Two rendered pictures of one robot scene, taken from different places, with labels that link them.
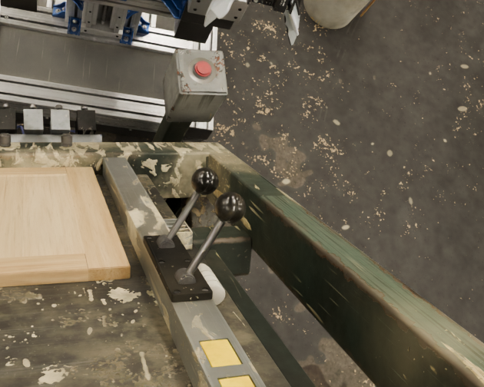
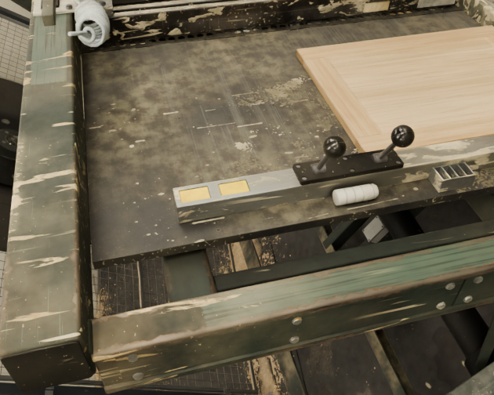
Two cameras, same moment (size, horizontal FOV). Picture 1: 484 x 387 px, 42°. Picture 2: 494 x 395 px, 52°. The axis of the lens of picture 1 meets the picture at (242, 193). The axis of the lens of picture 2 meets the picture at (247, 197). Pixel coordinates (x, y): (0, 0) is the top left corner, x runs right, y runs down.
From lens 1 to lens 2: 0.94 m
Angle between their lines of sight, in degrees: 82
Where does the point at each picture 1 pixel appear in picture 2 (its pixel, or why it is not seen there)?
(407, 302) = (305, 290)
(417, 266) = not seen: outside the picture
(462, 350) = (230, 303)
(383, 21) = not seen: outside the picture
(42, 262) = (358, 119)
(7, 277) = (336, 111)
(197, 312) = (281, 179)
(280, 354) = (323, 260)
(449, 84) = not seen: outside the picture
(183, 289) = (301, 168)
